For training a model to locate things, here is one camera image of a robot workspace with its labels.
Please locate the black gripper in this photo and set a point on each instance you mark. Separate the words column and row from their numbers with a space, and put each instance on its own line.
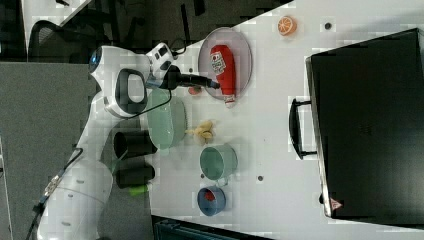
column 173, row 78

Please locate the red plush ketchup bottle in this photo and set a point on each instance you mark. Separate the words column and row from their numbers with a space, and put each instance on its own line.
column 222, row 63

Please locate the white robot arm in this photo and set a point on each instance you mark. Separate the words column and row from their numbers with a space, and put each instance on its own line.
column 74, row 200

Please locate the grey round plate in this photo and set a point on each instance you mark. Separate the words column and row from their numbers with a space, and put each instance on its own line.
column 240, row 49

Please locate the light green bowl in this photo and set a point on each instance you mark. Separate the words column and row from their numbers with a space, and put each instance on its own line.
column 166, row 119

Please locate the yellow plush banana toy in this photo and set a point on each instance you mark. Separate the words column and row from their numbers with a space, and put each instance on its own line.
column 202, row 133

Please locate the black cylinder upper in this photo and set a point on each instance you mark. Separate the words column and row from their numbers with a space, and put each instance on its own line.
column 133, row 144

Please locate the black cylinder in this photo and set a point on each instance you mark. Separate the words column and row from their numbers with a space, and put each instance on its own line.
column 133, row 144
column 134, row 177

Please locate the green mug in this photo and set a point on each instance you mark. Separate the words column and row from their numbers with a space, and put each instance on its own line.
column 217, row 163

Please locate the black cylinder lower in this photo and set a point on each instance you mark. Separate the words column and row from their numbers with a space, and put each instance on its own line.
column 134, row 177

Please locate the black office chair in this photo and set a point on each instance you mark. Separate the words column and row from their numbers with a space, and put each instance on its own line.
column 50, row 43

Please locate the orange slice toy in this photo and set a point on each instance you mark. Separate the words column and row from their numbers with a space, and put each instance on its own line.
column 287, row 25

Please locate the blue cup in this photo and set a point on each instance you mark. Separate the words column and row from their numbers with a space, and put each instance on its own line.
column 211, row 200

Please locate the black toaster oven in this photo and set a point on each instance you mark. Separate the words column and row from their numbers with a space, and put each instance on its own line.
column 367, row 110

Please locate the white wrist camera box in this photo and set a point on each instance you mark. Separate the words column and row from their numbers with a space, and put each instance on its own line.
column 161, row 59

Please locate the black oven door handle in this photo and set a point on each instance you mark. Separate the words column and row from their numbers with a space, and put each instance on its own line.
column 295, row 129

